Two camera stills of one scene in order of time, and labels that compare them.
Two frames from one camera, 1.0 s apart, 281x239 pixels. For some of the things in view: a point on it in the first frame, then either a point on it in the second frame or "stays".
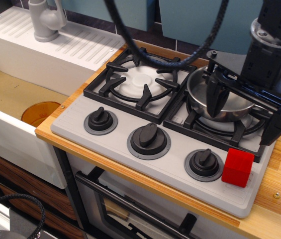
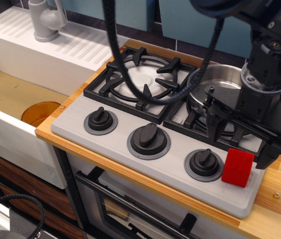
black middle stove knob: [148, 142] stays
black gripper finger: [217, 92] → [217, 119]
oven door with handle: [114, 206] stays
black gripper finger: [279, 122] → [269, 153]
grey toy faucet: [46, 22] stays
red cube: [237, 168] stays
